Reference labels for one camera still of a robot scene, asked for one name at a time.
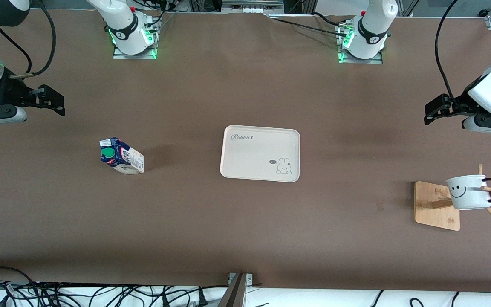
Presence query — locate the blue white milk carton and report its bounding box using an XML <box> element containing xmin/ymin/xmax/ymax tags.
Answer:
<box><xmin>99</xmin><ymin>137</ymin><xmax>144</xmax><ymax>175</ymax></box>

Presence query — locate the white smiley face mug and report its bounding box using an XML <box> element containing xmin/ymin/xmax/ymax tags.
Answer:
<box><xmin>446</xmin><ymin>175</ymin><xmax>491</xmax><ymax>210</ymax></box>

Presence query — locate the beige rabbit print tray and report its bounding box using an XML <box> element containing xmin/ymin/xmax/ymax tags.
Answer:
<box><xmin>220</xmin><ymin>125</ymin><xmax>301</xmax><ymax>183</ymax></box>

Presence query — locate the wooden mug stand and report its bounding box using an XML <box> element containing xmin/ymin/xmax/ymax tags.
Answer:
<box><xmin>414</xmin><ymin>164</ymin><xmax>491</xmax><ymax>231</ymax></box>

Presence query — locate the silver box with ports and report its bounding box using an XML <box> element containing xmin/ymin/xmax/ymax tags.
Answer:
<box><xmin>222</xmin><ymin>0</ymin><xmax>285</xmax><ymax>14</ymax></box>

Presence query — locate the aluminium profile bar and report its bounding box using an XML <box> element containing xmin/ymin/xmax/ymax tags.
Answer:
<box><xmin>218</xmin><ymin>272</ymin><xmax>254</xmax><ymax>307</ymax></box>

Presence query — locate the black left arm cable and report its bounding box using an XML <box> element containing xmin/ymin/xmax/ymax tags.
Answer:
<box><xmin>435</xmin><ymin>0</ymin><xmax>461</xmax><ymax>109</ymax></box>

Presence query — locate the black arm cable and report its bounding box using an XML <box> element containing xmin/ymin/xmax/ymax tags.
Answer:
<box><xmin>435</xmin><ymin>0</ymin><xmax>461</xmax><ymax>109</ymax></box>
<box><xmin>9</xmin><ymin>0</ymin><xmax>57</xmax><ymax>80</ymax></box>

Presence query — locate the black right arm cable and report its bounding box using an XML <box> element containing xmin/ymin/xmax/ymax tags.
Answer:
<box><xmin>9</xmin><ymin>0</ymin><xmax>57</xmax><ymax>80</ymax></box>

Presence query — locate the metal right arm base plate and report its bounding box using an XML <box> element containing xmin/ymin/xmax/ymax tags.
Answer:
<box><xmin>113</xmin><ymin>17</ymin><xmax>158</xmax><ymax>60</ymax></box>

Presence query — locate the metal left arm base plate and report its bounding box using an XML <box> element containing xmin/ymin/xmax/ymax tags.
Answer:
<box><xmin>338</xmin><ymin>23</ymin><xmax>384</xmax><ymax>65</ymax></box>

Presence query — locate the black cable on table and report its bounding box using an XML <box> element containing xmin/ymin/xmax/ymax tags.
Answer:
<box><xmin>270</xmin><ymin>12</ymin><xmax>350</xmax><ymax>38</ymax></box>

